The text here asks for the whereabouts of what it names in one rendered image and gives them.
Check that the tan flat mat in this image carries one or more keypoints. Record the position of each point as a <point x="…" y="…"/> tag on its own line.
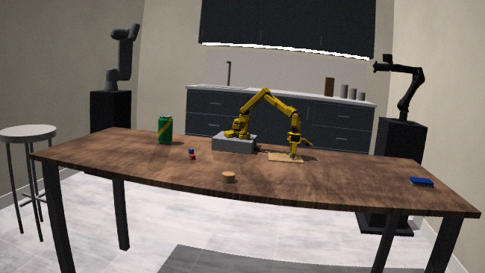
<point x="284" y="157"/>

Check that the green soda can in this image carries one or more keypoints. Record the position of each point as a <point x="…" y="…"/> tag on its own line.
<point x="165" y="123"/>

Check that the tan short cylinder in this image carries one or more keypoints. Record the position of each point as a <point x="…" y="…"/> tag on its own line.
<point x="228" y="177"/>

